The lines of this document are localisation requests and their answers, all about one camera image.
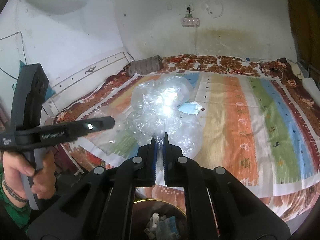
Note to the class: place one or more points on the floral brown blanket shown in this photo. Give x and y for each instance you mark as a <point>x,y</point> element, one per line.
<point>217,63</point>

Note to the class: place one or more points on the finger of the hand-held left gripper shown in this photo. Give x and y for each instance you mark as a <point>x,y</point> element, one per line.
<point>95,119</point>
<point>100,126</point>

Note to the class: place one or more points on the grey striped pillow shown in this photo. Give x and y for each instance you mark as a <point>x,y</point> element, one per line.
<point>145,66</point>

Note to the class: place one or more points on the person's green-sleeved left forearm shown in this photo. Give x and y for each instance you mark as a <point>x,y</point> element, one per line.
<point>12,212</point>

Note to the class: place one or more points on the white bed headboard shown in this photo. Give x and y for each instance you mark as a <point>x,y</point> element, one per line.
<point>100,65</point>

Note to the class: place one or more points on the person's left hand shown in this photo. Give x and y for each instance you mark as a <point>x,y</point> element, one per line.
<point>15,165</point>

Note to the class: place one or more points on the gold metal bin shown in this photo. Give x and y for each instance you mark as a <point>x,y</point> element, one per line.
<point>142,212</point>

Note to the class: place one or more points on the white paper scrap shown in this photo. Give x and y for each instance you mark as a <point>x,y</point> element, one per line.
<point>155,218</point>

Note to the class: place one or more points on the white power strip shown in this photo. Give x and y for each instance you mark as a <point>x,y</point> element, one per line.
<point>190,22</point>

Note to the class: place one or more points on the clear plastic bag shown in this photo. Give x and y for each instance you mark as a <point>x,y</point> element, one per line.
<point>150,100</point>

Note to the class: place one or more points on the blue packet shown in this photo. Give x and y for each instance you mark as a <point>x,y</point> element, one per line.
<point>170,227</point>

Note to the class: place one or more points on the brown curtain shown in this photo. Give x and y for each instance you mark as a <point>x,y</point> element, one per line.
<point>307,17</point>

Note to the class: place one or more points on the light blue paper scrap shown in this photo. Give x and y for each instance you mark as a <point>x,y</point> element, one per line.
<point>188,108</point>

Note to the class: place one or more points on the blue paper bag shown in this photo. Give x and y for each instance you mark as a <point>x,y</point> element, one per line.
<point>51,93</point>

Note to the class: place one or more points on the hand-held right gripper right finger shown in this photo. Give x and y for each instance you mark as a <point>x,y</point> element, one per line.
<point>165,165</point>

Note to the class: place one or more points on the black wall plug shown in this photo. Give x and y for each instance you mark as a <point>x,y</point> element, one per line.
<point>189,10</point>

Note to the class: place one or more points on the striped colourful mat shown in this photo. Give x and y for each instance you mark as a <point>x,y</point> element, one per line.
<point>237,120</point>

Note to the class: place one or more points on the white cloth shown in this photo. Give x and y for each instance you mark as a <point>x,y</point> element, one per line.
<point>312,85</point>

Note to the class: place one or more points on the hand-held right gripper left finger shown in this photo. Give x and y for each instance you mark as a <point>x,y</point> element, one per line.
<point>154,165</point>

